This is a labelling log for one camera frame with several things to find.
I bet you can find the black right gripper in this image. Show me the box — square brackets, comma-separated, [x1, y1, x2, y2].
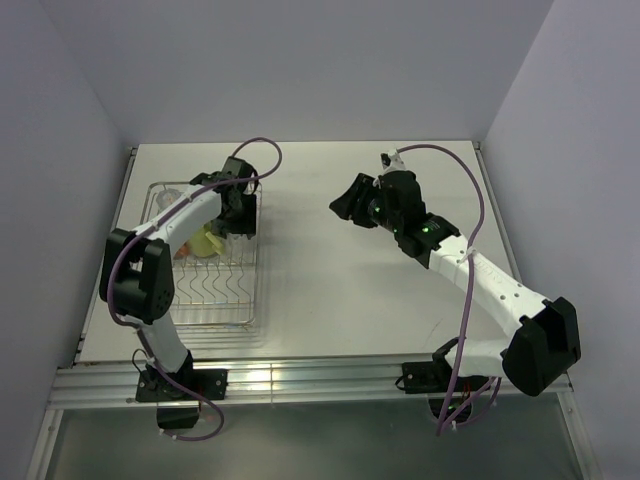
[330, 172, 402, 233]

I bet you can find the small clear glass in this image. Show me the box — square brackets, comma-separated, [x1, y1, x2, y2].
[225, 234, 248, 256]

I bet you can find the pale yellow mug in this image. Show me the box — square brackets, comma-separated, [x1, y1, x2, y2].
[187, 226, 226, 258]

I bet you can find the pink mug white interior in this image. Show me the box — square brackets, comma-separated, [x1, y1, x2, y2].
[176, 244, 190, 257]

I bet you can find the clear faceted glass tumbler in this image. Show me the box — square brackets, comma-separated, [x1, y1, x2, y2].
[156, 188, 182, 213]

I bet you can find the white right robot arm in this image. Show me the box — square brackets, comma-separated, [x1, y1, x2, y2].
[329, 171, 581, 397]

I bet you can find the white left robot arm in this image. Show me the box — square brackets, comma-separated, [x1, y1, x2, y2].
[99, 156, 258, 399]

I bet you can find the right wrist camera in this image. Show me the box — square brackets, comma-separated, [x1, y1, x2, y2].
[380, 150, 406, 175]

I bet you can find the wire dish rack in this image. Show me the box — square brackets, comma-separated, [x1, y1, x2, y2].
[128, 180, 264, 329]

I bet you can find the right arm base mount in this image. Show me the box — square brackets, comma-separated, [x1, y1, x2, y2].
[395, 360, 488, 417]

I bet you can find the aluminium rail frame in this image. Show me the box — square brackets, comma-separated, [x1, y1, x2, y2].
[43, 141, 586, 479]

